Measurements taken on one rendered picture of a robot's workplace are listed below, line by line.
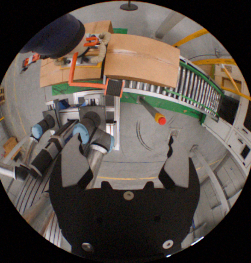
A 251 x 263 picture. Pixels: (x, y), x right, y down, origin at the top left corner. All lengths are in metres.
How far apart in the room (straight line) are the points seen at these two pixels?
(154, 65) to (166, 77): 0.14
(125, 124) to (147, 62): 1.39
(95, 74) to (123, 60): 0.53
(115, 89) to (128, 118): 1.37
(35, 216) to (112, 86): 0.55
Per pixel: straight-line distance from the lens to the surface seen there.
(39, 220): 0.29
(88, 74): 1.19
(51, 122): 0.90
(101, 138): 0.49
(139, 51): 0.75
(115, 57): 0.72
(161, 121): 0.70
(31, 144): 0.92
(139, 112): 1.73
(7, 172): 0.75
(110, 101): 1.46
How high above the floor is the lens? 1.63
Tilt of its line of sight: 59 degrees down
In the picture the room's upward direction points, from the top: 179 degrees counter-clockwise
